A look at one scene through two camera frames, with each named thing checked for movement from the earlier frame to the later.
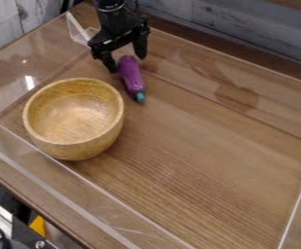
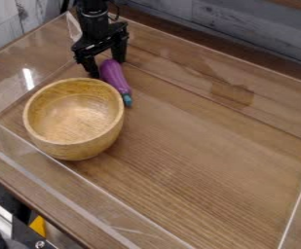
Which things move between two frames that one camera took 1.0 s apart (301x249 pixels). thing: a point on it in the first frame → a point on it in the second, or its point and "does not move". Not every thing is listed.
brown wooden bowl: [72, 118] does not move
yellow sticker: [38, 225] does not move
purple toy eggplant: [132, 77] → [116, 79]
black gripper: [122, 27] → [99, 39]
